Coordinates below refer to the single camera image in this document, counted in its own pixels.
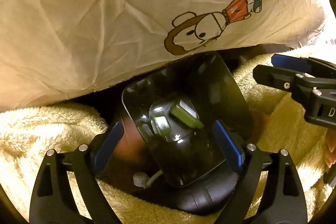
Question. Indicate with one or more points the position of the white cable plug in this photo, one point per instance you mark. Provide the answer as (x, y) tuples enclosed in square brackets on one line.
[(142, 180)]

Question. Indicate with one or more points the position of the small green glass bottle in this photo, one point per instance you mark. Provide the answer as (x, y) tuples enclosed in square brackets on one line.
[(183, 111)]

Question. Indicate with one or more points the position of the black trash bin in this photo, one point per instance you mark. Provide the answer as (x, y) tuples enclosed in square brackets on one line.
[(185, 154)]

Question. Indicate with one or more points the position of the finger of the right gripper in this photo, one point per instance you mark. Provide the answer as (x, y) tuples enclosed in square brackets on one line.
[(309, 65), (283, 79)]

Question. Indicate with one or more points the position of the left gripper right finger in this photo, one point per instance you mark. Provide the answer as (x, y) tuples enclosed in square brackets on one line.
[(283, 199)]

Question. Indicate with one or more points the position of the yellow fluffy blanket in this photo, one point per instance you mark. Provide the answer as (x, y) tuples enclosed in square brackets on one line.
[(278, 123)]

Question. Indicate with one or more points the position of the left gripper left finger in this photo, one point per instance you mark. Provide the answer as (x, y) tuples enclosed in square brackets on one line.
[(52, 200)]

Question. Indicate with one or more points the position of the cream cartoon bed sheet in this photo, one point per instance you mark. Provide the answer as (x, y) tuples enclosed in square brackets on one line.
[(55, 50)]

